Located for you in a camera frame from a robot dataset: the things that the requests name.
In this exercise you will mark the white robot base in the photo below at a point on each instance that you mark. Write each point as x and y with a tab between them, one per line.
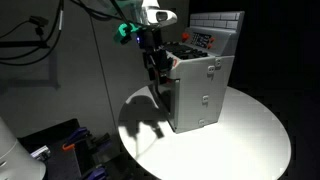
16	156

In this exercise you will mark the red round stove knob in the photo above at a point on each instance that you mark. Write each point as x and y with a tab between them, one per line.
185	36

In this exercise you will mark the black stove burner grate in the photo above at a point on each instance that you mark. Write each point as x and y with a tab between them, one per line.
178	46
193	53

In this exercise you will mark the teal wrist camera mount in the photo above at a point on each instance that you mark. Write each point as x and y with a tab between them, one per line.
124	31

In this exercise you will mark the silver metal part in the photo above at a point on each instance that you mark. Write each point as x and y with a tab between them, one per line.
40	153

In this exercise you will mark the black tool tray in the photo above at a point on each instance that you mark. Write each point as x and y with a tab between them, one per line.
66	163

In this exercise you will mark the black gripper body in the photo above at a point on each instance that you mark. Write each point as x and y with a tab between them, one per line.
153	43

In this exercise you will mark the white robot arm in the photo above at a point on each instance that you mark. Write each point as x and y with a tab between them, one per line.
156	13

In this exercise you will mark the orange stove button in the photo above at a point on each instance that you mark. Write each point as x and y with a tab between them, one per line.
212	40
209	46

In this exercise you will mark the purple clamp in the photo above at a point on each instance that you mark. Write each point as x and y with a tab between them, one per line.
96	173
78	134

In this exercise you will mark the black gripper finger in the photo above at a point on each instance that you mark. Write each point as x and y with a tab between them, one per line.
152	74
166	75

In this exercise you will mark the black camera on stand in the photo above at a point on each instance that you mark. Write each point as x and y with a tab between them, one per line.
38	20

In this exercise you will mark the black stand bar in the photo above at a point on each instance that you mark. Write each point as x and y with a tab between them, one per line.
20	43

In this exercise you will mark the grey toy stove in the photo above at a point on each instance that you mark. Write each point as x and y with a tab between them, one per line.
200	90

